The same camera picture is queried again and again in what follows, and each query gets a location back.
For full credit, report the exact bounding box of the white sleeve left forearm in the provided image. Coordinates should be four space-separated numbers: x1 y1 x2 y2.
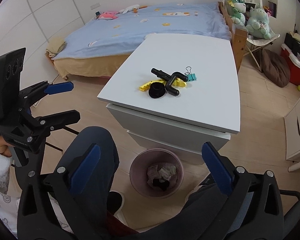
0 149 73 239

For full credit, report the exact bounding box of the pink trash bin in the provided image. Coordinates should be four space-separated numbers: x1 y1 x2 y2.
129 148 184 198

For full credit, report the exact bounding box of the person's left hand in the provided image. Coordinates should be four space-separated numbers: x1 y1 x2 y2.
0 136 12 158

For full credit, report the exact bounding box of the person's left leg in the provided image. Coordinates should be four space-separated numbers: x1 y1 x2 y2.
51 126 124 239

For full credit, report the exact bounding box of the person's leg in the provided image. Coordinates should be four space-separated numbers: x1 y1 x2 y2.
51 126 124 239
104 175 249 239

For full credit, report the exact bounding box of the person's right leg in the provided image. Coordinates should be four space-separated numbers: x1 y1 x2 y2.
104 175 249 239

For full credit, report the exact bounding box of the beige folded blanket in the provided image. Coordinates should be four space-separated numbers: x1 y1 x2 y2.
46 37 66 58

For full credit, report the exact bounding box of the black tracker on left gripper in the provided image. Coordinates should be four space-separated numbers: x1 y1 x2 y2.
0 48 26 126

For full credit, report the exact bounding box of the bed with blue blanket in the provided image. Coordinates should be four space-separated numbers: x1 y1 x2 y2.
45 2 248 79

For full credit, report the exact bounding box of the pink plush toy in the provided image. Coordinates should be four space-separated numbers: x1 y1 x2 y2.
97 11 118 20

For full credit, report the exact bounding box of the white drawer cabinet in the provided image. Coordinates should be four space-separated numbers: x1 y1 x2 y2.
284 98 300 161

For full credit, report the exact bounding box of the white nightstand table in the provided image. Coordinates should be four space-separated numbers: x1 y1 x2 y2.
98 34 241 165

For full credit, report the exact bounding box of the black round cap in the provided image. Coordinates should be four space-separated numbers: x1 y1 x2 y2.
148 83 166 99

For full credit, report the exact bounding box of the yellow plastic clip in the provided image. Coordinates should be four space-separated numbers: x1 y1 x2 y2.
139 78 187 92

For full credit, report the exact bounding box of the teal binder clip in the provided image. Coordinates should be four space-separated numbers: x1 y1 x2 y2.
185 66 197 82

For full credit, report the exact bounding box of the black plastic pipe fitting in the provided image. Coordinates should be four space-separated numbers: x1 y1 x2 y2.
151 68 189 96

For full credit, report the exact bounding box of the white goose plush toy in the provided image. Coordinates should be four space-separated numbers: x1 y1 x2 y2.
118 4 147 14

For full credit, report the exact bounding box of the brown floor cushion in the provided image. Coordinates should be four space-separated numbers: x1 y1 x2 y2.
261 49 290 88

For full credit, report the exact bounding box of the red storage box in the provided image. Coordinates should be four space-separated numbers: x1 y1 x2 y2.
280 43 300 86

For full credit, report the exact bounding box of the white folding chair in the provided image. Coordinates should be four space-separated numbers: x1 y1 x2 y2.
244 0 281 72

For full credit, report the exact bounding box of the black bag on box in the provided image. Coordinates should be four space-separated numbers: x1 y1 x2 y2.
284 33 300 56

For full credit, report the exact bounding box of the mint bear plush toy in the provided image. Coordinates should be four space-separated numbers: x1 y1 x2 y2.
245 7 271 40

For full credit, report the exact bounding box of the green dragon plush toy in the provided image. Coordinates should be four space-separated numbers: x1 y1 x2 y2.
227 0 247 26

